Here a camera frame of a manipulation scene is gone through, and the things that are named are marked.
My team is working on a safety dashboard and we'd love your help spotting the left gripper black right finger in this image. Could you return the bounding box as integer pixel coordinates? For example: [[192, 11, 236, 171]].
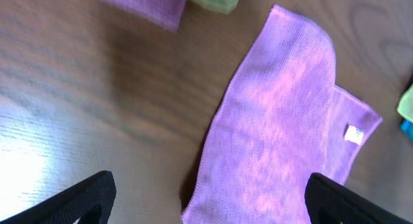
[[305, 173, 411, 224]]

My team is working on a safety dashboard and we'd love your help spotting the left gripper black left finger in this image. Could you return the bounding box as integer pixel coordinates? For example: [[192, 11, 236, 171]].
[[2, 170, 116, 224]]

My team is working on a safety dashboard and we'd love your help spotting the large purple microfiber cloth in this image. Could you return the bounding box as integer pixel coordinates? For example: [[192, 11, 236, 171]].
[[181, 5, 381, 223]]

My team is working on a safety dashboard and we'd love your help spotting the blue cloth right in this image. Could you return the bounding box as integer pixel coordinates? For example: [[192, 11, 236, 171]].
[[400, 119, 413, 141]]

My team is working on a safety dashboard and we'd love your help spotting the crumpled green cloth right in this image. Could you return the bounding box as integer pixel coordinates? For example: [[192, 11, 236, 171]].
[[397, 86, 413, 122]]

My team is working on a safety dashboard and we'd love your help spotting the folded purple cloth left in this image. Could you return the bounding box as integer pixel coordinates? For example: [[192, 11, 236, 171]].
[[102, 0, 186, 32]]

